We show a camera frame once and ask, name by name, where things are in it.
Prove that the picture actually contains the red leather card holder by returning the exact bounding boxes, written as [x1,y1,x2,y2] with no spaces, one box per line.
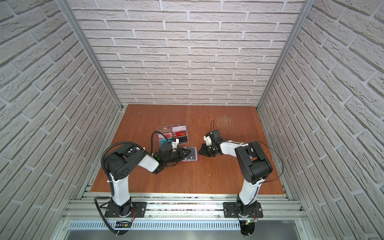
[181,146,199,163]

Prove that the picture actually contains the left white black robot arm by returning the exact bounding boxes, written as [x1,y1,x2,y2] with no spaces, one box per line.
[101,142,192,217]

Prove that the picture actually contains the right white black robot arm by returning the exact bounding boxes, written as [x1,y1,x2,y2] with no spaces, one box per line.
[199,130,273,216]

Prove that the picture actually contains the black cards in organizer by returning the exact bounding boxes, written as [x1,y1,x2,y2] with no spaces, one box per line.
[174,136,189,144]

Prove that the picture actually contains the teal card in organizer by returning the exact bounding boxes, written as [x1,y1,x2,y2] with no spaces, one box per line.
[159,138,167,144]

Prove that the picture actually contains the red card in organizer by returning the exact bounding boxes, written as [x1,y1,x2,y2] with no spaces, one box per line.
[173,131,187,138]

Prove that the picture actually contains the clear acrylic card organizer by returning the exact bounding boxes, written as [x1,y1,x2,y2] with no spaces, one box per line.
[157,123,189,144]

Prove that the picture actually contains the white VIP card in organizer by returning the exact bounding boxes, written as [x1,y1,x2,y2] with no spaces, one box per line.
[173,125,187,133]

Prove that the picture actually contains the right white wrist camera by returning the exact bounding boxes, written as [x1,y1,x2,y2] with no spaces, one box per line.
[203,135,212,146]

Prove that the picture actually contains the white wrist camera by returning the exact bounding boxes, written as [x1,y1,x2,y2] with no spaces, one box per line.
[203,135,212,146]
[171,138,180,149]

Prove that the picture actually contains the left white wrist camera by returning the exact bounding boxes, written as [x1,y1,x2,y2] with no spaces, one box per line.
[171,138,180,149]

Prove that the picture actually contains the left black corrugated cable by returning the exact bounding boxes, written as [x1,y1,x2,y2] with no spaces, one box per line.
[93,130,163,236]

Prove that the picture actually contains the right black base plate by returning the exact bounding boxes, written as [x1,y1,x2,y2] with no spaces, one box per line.
[223,201,264,219]

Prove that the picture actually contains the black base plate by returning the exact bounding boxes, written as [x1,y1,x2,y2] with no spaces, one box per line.
[223,201,264,219]
[104,200,147,218]

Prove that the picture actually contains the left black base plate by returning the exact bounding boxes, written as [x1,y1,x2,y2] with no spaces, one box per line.
[104,200,147,218]

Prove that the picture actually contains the aluminium mounting rail frame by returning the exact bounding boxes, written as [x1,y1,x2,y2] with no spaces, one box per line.
[52,191,315,240]

